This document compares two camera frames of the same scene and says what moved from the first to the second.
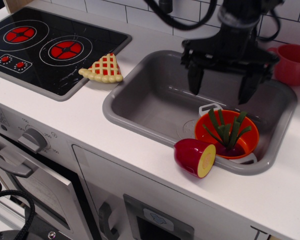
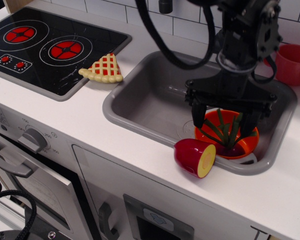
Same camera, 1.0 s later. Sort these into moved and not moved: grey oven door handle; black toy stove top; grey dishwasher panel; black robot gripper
Moved: black robot gripper
Not moved: grey dishwasher panel; black toy stove top; grey oven door handle
